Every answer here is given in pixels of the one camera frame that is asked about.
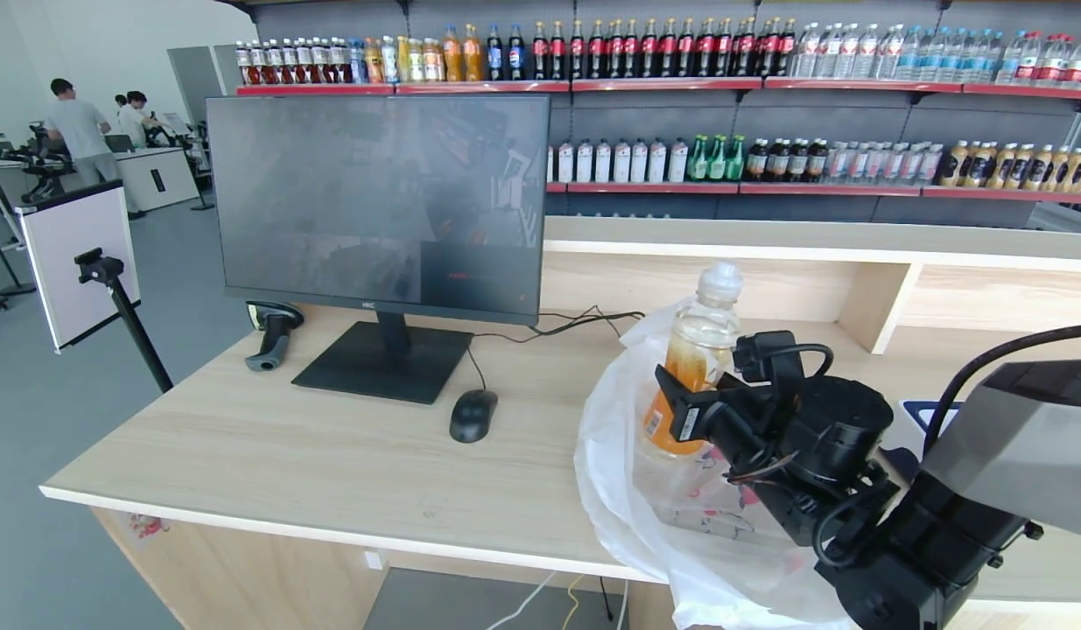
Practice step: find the white plastic shopping bag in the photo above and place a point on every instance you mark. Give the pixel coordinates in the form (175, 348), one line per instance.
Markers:
(619, 490)

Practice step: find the wooden counter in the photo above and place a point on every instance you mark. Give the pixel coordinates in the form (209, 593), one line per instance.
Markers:
(330, 446)

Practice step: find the orange drink bottle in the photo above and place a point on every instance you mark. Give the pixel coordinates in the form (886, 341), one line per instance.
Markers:
(693, 350)

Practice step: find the white partition board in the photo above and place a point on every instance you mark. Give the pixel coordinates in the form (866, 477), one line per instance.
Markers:
(76, 262)

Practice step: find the black computer mouse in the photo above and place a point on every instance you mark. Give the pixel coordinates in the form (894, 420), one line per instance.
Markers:
(473, 416)

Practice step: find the person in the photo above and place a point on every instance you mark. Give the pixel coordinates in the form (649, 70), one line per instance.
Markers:
(136, 118)
(80, 131)

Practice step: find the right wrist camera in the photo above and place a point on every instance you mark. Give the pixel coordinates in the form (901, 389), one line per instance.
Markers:
(761, 350)

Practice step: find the white and blue pack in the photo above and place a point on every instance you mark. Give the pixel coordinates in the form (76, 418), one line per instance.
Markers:
(921, 424)

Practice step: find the white desk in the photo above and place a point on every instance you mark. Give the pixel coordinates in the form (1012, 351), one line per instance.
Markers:
(159, 175)

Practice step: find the row of bottles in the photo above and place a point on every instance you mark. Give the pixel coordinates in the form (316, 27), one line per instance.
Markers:
(645, 52)
(820, 163)

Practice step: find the black computer monitor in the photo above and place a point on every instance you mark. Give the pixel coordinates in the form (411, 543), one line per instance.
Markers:
(374, 201)

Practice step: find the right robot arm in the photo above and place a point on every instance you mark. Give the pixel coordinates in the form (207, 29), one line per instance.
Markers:
(1013, 437)

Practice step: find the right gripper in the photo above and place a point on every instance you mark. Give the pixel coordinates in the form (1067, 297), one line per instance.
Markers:
(734, 422)

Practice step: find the black tripod stand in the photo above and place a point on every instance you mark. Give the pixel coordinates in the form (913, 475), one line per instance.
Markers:
(129, 315)

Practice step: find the grey handheld barcode scanner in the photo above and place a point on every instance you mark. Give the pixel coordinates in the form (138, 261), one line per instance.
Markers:
(273, 337)

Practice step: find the black shop shelf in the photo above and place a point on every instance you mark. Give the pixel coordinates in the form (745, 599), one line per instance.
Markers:
(645, 114)

